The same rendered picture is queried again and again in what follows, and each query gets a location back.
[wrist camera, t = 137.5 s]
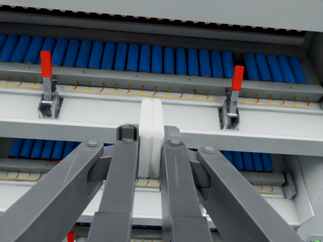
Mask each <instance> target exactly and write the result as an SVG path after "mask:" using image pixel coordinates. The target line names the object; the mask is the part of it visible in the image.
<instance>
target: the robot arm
mask: <svg viewBox="0 0 323 242"><path fill-rule="evenodd" d="M136 177H137V178H138V179H146V177H150V179H156V180H158V179H159V178H160V179H161V181H160V191H161V215H162V240H163V242H213V240H212V236H211V231H210V227H209V224H208V220H207V217H203V216H202V215H201V210H200V206H199V201H198V199H199V200H200V202H201V204H202V205H203V207H204V208H205V210H206V212H207V213H208V215H209V217H210V218H211V220H212V221H213V223H214V225H215V226H216V228H217V230H218V231H219V233H220V235H221V236H222V238H223V239H224V241H225V242H305V241H304V240H303V239H302V238H301V237H300V236H299V235H298V234H297V233H296V232H295V230H294V229H293V228H292V227H291V226H290V225H289V224H288V223H287V222H286V221H285V220H284V219H283V218H282V217H281V216H280V215H279V213H278V212H277V211H276V210H275V209H274V208H273V207H272V206H271V205H270V204H269V203H268V202H267V201H266V200H265V199H264V198H263V197H262V195H261V194H260V193H259V192H258V191H257V190H256V189H255V188H254V187H253V186H252V185H251V184H250V183H249V182H248V181H247V180H246V178H245V177H244V176H243V175H242V174H241V173H240V172H239V171H238V170H237V169H236V168H235V167H234V166H233V165H232V164H231V163H230V162H229V160H228V159H227V158H226V157H225V156H224V155H223V154H222V153H221V152H220V151H219V150H218V149H216V148H214V147H212V146H201V147H199V148H198V151H197V152H196V151H192V150H189V149H187V148H186V144H185V143H184V142H182V138H181V134H180V130H179V128H177V127H176V126H168V125H163V115H162V101H161V100H160V99H157V98H154V99H153V100H151V99H150V98H144V99H142V104H141V113H140V122H139V124H129V123H126V124H123V125H120V126H118V127H117V135H116V144H114V145H111V146H104V144H103V142H102V141H99V140H94V139H90V140H86V141H83V142H82V143H81V144H80V145H78V146H77V147H76V148H75V149H74V150H73V151H72V152H71V153H70V154H68V155H67V156H66V157H65V158H64V159H63V160H62V161H61V162H59V163H58V164H57V165H56V166H55V167H54V168H53V169H52V170H50V171H49V172H48V173H47V174H46V175H45V176H44V177H43V178H41V179H40V180H39V181H38V182H37V183H36V184H35V185H34V186H32V187H31V188H30V189H29V190H28V191H27V192H26V193H25V194H23V195H22V196H21V197H20V198H19V199H18V200H17V201H16V202H15V203H13V204H12V205H11V206H10V207H9V208H8V209H7V210H6V211H4V212H3V213H2V214H1V215H0V242H62V241H63V240H64V238H65V237H66V235H67V234H68V232H69V231H70V230H71V228H72V227H73V226H74V224H75V223H76V222H77V220H78V219H79V218H80V216H81V215H82V213H83V212H84V210H85V209H86V208H87V206H88V205H89V203H90V202H91V201H92V199H93V198H94V196H95V195H96V194H97V192H98V191H99V190H100V188H101V187H102V185H103V180H106V182H105V186H104V190H103V193H102V197H101V201H100V205H99V209H98V211H96V212H95V213H94V216H93V219H92V223H91V226H90V230H89V234H88V237H87V242H131V231H132V220H133V210H134V198H135V188H136Z"/></svg>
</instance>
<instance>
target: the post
mask: <svg viewBox="0 0 323 242"><path fill-rule="evenodd" d="M322 38H323V32H314V35H313V37H312V40H311V43H310V46H309V48H308V51H307V55H306V56H305V57H306V58H310V57H311V55H312V53H313V52H314V51H315V49H316V48H317V46H318V44H319V43H320V41H321V40H322ZM297 157H298V161H299V165H300V168H301V172H302V175H303V179H304V182H305V185H306V188H307V192H308V195H309V199H310V202H311V206H312V209H313V213H314V217H313V218H311V219H310V220H308V221H307V222H305V223H304V224H302V225H300V226H299V227H297V228H296V229H294V230H295V232H296V233H297V234H298V235H299V236H300V237H301V238H302V239H303V240H304V241H305V242H306V241H307V239H308V237H309V236H310V234H320V235H323V157H322V156H307V155H297Z"/></svg>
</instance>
